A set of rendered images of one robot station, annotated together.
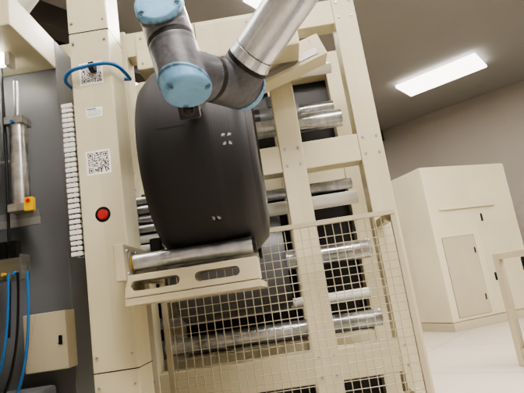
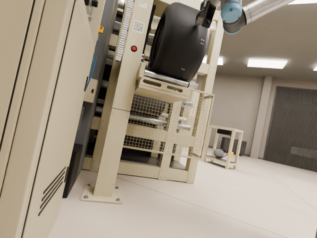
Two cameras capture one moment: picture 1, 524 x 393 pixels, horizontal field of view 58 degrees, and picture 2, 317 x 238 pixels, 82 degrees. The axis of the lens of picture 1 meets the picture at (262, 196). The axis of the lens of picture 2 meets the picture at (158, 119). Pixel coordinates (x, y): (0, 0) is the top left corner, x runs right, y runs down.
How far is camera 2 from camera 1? 0.60 m
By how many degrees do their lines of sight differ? 19
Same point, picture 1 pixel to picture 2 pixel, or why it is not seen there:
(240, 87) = (238, 24)
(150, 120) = (178, 20)
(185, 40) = not seen: outside the picture
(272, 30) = (263, 9)
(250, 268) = (186, 92)
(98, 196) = (134, 40)
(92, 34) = not seen: outside the picture
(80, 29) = not seen: outside the picture
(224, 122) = (203, 35)
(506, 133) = (216, 90)
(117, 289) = (130, 80)
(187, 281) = (163, 87)
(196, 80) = (239, 12)
